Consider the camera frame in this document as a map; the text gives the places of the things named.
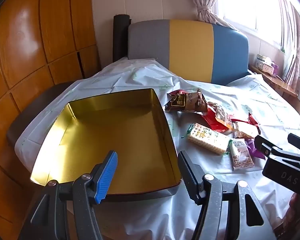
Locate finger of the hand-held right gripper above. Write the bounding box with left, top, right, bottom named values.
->
left=254, top=134, right=278, bottom=160
left=287, top=133, right=300, bottom=155

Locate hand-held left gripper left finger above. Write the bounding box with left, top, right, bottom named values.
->
left=17, top=151, right=118, bottom=240

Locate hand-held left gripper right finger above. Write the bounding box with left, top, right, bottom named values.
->
left=177, top=151, right=277, bottom=240

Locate purple snack packet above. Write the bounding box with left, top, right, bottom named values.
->
left=245, top=139, right=268, bottom=160

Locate orange pastry packet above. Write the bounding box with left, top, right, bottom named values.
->
left=232, top=121, right=260, bottom=139

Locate white peanut packet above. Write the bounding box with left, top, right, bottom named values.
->
left=226, top=139, right=255, bottom=171

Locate red white patterned snack packet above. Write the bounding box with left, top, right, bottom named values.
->
left=230, top=114, right=261, bottom=127

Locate gold tin box maroon outside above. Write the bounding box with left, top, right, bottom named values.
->
left=30, top=88, right=182, bottom=202

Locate green white cracker packet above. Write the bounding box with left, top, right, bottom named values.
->
left=186, top=123, right=231, bottom=155

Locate clear nut packet orange edge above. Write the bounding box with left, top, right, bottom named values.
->
left=214, top=105, right=234, bottom=130

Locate plain red snack packet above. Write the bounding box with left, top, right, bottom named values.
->
left=202, top=102, right=234, bottom=133

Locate brown snack packet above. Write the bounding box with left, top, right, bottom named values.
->
left=164, top=88, right=208, bottom=114

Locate person's right hand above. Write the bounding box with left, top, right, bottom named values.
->
left=282, top=191, right=300, bottom=240

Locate white tablecloth green cloud print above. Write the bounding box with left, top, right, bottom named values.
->
left=15, top=56, right=300, bottom=240

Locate wooden side desk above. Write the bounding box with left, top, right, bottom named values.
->
left=249, top=65, right=300, bottom=98

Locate lace pattern tissue box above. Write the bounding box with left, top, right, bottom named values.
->
left=261, top=62, right=278, bottom=75

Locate green white carton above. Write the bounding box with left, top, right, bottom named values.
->
left=255, top=54, right=267, bottom=68

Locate hanging floral curtain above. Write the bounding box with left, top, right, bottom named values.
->
left=277, top=0, right=300, bottom=85

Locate grey yellow blue sofa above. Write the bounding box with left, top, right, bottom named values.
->
left=127, top=19, right=249, bottom=85

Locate black rolled mat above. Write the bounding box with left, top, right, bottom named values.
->
left=112, top=14, right=131, bottom=63

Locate window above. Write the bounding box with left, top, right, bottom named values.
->
left=216, top=0, right=300, bottom=48

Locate tied floral curtain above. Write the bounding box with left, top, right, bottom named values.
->
left=189, top=0, right=227, bottom=25

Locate wooden wardrobe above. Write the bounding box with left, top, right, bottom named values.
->
left=0, top=0, right=102, bottom=240

